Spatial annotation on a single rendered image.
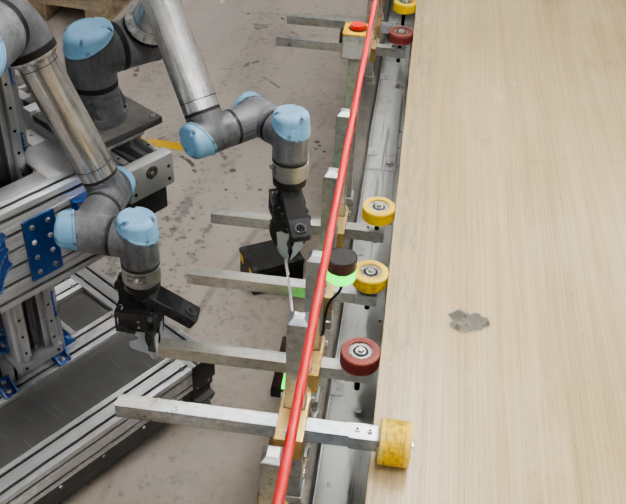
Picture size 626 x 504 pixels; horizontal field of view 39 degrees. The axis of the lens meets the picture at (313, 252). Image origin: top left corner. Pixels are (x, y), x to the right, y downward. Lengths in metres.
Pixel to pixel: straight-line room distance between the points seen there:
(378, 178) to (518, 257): 0.81
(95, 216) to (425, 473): 0.76
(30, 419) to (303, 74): 2.63
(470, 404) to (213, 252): 1.90
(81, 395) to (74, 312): 0.36
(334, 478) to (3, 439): 1.05
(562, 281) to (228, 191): 2.03
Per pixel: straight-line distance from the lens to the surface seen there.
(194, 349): 1.85
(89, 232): 1.70
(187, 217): 3.65
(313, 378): 1.79
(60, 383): 2.73
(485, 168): 2.38
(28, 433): 2.63
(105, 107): 2.19
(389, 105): 3.19
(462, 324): 1.87
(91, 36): 2.13
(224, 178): 3.87
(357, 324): 2.26
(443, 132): 2.51
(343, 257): 1.69
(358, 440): 1.57
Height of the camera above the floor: 2.16
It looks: 39 degrees down
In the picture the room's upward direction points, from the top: 3 degrees clockwise
